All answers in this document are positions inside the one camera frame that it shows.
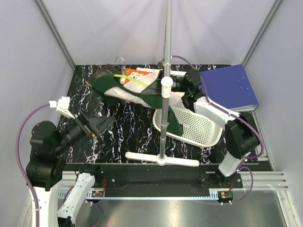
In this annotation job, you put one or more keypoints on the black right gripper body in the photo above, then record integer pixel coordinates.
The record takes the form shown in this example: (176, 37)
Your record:
(177, 85)

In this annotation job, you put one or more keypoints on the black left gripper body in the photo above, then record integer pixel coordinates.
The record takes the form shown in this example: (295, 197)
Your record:
(79, 127)

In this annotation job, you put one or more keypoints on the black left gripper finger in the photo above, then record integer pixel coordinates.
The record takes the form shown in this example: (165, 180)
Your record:
(98, 123)
(102, 129)

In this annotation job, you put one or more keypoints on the lime green clothes hanger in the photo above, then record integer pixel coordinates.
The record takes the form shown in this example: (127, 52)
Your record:
(123, 76)

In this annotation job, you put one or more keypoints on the green and white t shirt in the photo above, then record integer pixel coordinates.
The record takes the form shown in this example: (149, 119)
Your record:
(112, 91)

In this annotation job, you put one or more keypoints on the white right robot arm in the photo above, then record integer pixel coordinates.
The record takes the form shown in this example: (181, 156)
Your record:
(241, 134)

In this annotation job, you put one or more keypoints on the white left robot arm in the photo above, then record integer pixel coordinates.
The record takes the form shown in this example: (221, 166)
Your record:
(46, 165)

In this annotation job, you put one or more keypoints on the grey clothes rack stand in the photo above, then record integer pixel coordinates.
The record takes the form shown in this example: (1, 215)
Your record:
(165, 106)

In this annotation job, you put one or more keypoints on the orange book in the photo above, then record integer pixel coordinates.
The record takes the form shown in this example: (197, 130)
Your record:
(136, 74)

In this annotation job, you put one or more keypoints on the white perforated plastic basket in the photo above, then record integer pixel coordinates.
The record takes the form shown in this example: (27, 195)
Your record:
(198, 130)

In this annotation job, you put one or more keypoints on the dark brown book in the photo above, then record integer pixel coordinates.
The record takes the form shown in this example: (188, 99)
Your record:
(106, 70)

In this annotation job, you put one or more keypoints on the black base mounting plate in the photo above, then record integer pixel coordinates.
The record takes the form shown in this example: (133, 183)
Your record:
(118, 175)

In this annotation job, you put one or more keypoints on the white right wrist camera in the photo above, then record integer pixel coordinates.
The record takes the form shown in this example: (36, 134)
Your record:
(161, 64)

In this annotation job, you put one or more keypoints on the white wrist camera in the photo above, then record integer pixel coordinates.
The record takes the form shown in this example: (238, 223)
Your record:
(63, 107)
(161, 64)

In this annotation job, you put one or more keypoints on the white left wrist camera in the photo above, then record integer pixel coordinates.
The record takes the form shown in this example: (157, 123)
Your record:
(63, 107)

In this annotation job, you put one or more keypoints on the blue ring binder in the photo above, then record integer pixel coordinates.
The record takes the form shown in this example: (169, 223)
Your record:
(230, 87)

